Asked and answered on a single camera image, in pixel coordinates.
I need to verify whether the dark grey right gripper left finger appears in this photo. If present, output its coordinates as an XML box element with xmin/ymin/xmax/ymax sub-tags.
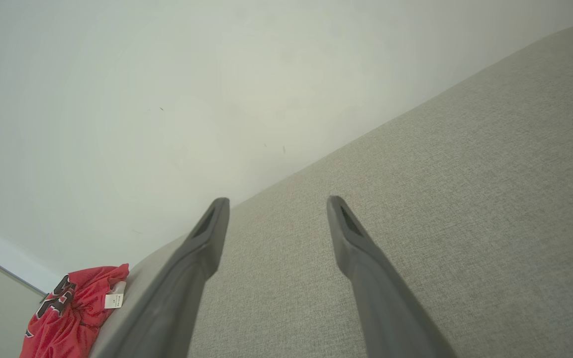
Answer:
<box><xmin>112</xmin><ymin>197</ymin><xmax>230</xmax><ymax>358</ymax></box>

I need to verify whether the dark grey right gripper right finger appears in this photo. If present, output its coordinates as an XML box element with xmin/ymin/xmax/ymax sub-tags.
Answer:
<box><xmin>326</xmin><ymin>195</ymin><xmax>459</xmax><ymax>358</ymax></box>

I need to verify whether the red jersey with number 23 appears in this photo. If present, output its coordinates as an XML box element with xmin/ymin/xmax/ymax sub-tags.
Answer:
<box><xmin>19</xmin><ymin>264</ymin><xmax>130</xmax><ymax>358</ymax></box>

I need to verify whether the grey fabric sofa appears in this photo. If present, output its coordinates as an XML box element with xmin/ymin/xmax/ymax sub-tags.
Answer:
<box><xmin>89</xmin><ymin>20</ymin><xmax>573</xmax><ymax>358</ymax></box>

